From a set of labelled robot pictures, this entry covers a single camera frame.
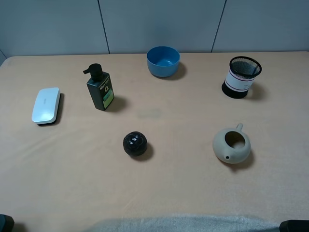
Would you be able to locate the beige clay teapot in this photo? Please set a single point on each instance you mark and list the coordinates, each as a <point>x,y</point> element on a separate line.
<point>232,145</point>

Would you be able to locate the black glossy ball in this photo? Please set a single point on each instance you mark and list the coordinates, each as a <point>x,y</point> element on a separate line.
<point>135,144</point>

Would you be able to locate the black mesh pen holder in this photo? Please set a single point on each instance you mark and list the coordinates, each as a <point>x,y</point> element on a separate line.
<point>240,77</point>

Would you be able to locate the grey cloth at table edge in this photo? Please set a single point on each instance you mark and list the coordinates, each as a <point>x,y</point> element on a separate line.
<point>185,223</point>

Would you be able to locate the dark green pump bottle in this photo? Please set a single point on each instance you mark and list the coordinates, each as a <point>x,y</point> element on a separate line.
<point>99,86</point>

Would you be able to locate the white whiteboard eraser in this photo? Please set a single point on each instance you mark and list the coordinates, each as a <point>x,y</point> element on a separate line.
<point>46,106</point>

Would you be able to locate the blue plastic bowl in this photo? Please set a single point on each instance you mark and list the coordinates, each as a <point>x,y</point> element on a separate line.
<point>163,61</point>

